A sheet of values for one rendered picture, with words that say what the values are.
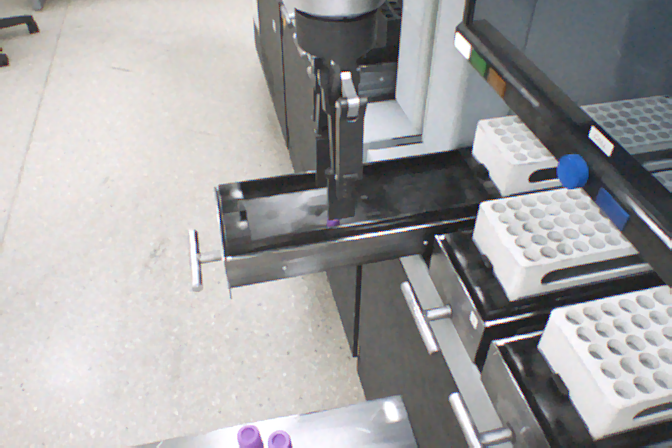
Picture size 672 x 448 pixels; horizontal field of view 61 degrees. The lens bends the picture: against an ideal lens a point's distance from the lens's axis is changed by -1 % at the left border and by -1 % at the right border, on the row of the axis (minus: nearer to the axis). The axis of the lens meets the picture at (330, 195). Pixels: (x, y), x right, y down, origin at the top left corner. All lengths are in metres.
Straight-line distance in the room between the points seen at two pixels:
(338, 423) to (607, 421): 0.22
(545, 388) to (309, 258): 0.29
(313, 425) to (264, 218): 0.28
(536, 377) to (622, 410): 0.08
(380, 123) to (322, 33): 0.50
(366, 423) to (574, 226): 0.30
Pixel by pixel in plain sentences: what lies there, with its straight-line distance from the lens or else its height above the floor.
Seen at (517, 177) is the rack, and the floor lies 0.84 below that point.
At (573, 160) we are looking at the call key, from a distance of 0.52.
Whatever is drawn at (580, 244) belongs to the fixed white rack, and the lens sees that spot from 0.64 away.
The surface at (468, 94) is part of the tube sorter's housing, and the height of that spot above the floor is 0.89.
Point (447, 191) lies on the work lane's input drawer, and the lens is 0.76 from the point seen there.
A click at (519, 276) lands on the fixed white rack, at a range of 0.60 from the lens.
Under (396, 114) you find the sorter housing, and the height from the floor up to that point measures 0.73.
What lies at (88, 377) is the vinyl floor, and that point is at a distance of 1.62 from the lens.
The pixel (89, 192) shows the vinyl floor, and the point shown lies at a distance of 2.15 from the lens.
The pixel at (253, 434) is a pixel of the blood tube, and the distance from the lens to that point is 0.39.
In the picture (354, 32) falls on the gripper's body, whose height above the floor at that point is 1.07.
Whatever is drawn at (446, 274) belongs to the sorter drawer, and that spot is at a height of 0.78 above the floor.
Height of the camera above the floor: 1.28
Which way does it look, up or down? 41 degrees down
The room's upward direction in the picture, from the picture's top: straight up
